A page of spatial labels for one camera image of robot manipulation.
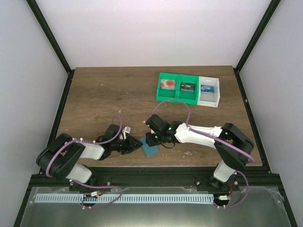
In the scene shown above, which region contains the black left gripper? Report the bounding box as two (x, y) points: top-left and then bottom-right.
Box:
(111, 135), (143, 155)

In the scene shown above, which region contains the blue card holder wallet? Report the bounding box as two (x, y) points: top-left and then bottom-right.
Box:
(139, 137), (159, 157)

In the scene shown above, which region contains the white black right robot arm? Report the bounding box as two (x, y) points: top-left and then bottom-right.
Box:
(145, 114), (254, 191)

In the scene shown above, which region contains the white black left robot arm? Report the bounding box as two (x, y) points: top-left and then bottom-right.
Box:
(36, 124), (143, 191)

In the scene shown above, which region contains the red circles card stack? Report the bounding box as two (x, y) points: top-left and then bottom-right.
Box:
(160, 79), (176, 90)

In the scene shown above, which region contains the black VIP card stack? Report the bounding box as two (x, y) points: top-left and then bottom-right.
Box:
(180, 82), (196, 92)

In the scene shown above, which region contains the blue card stack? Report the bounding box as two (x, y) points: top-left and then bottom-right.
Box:
(200, 85), (214, 93)

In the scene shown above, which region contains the left green plastic bin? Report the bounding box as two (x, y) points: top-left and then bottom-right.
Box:
(156, 72), (179, 101)

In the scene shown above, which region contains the green plastic bin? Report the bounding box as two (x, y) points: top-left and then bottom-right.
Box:
(156, 72), (179, 101)
(176, 74), (199, 105)

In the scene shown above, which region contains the right green plastic bin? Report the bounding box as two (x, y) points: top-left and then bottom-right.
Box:
(176, 74), (199, 105)

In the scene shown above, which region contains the white plastic bin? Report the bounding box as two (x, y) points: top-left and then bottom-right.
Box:
(197, 76), (220, 108)

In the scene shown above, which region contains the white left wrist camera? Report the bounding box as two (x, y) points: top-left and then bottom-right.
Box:
(119, 126), (131, 140)

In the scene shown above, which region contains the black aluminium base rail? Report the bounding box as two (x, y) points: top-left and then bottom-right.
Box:
(28, 165), (282, 192)

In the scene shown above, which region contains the light blue slotted cable duct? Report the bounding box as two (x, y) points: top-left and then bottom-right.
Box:
(34, 193), (214, 204)

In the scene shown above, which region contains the grey metal base plate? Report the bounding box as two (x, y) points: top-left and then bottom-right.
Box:
(20, 186), (291, 227)

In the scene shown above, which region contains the black frame post right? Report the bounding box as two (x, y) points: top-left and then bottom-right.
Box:
(235, 0), (282, 71)

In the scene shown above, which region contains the black frame post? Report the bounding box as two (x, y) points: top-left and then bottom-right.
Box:
(235, 0), (282, 71)
(25, 0), (72, 74)

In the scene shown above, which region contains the black frame post left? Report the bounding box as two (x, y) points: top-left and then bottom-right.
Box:
(25, 0), (72, 74)

